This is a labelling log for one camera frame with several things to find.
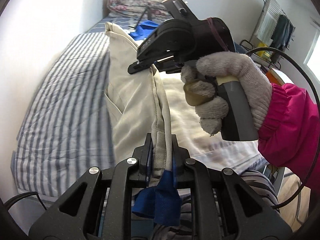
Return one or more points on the dark hanging clothes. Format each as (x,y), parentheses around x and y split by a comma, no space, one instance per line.
(282,33)

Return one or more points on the cream and blue jacket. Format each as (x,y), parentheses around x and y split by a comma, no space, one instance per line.
(153,102)

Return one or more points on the magenta sleeved right forearm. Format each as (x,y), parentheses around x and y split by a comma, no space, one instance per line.
(289,134)

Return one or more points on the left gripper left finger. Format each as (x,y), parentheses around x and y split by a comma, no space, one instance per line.
(98,204)

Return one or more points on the black clothes rack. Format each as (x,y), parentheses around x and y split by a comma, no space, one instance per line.
(252,42)

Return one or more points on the orange covered stool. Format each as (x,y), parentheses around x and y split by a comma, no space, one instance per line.
(278,77)

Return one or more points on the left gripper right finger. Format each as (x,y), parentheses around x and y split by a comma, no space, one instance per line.
(223,206)

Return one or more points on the yellow box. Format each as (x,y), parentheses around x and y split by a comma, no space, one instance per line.
(266,55)

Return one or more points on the window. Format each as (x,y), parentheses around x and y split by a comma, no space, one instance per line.
(312,58)

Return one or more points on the grey gloved right hand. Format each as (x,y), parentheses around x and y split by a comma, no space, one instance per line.
(255,84)

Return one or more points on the floral folded comforter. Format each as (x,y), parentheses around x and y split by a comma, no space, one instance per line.
(134,8)

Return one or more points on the striped hanging towel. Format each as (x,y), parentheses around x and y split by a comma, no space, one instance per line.
(267,21)

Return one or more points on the blue checkered bed sheet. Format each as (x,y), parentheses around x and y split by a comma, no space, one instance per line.
(127,23)

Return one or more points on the blue striped quilt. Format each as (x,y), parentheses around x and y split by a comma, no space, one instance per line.
(66,129)

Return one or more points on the black light tripod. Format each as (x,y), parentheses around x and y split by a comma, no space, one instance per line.
(147,11)

